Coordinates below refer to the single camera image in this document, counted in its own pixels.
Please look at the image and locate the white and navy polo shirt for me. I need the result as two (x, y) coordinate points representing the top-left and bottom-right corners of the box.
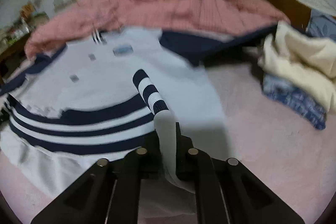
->
(1, 27), (269, 197)

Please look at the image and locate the pink bed sheet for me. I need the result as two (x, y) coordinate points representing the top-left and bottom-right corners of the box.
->
(0, 56), (336, 224)

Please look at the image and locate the blue patterned garment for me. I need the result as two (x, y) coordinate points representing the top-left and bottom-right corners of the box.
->
(262, 73), (326, 130)

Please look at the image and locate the cream fleece garment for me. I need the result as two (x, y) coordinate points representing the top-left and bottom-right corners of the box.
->
(258, 22), (335, 114)

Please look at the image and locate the dark wooden desk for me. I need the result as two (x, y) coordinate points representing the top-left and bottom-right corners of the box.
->
(1, 31), (33, 86)

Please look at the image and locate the pink plaid quilt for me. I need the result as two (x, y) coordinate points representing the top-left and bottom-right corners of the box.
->
(25, 0), (288, 59)

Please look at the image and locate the brown wooden headboard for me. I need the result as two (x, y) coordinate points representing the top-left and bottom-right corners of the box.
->
(266, 0), (311, 34)

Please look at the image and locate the grey blue pillow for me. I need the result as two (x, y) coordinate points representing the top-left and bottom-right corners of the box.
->
(306, 9), (336, 42)

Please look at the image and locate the desk clutter pile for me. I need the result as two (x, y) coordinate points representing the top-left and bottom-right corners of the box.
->
(1, 0), (49, 45)

